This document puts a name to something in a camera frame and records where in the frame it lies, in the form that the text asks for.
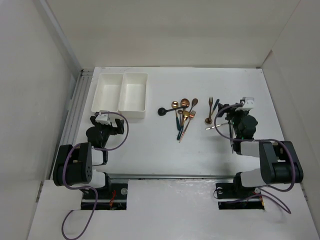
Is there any gold spoon teal handle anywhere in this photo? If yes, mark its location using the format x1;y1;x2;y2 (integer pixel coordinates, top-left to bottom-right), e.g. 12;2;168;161
171;101;180;131

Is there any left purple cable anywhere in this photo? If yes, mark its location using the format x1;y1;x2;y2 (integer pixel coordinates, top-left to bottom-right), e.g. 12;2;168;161
61;111;130;237

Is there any gold fork teal handle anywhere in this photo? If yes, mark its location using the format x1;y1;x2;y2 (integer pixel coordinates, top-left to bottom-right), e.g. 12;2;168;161
209;97;220;117

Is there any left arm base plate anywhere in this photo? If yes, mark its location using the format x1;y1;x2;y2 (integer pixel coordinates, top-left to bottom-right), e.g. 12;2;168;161
80;182;128;211

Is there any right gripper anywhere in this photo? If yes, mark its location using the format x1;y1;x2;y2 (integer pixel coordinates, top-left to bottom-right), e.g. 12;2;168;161
216;102;248;138

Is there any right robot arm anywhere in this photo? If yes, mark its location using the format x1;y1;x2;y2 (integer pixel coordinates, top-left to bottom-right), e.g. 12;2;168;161
225;109;304;197

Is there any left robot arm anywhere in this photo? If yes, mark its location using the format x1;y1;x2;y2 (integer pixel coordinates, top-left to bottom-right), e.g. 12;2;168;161
52;112;129;199

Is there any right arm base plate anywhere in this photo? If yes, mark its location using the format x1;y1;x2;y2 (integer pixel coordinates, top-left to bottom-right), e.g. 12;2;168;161
214;182;265;210

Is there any aluminium rail frame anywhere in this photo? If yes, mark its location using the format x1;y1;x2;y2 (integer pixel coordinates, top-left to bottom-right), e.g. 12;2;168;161
48;68;94;180

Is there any white container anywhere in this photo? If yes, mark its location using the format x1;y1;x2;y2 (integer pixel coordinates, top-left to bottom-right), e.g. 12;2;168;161
91;73;123;113
118;72;148;119

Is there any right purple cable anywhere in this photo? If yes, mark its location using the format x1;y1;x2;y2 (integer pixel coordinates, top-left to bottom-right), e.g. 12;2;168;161
213;102;300;215

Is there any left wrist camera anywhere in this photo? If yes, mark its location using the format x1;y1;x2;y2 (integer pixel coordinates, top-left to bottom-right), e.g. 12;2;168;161
95;111;111;125

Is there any purple cable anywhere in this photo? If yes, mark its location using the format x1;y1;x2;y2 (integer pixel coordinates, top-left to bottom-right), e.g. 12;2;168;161
213;102;300;215
61;111;130;237

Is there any left white container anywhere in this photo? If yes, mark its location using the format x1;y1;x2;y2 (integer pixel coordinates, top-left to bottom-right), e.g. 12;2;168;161
91;73;123;113

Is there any black round ladle spoon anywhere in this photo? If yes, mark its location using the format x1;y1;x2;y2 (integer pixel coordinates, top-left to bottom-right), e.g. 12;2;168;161
157;105;189;116

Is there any silver fork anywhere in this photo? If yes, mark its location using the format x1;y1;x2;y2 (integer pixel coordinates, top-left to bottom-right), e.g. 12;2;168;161
205;122;229;130

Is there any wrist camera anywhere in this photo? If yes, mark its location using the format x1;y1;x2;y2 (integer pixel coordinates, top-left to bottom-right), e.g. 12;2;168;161
240;97;255;111
95;111;111;125

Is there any bronze spoon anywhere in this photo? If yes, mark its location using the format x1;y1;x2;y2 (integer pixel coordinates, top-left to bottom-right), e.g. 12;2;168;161
205;105;212;125

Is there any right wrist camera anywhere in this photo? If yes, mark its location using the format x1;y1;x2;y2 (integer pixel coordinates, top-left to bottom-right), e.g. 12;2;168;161
240;97;255;111

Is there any right white container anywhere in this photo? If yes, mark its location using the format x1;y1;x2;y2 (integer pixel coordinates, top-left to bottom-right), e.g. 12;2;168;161
118;72;148;119

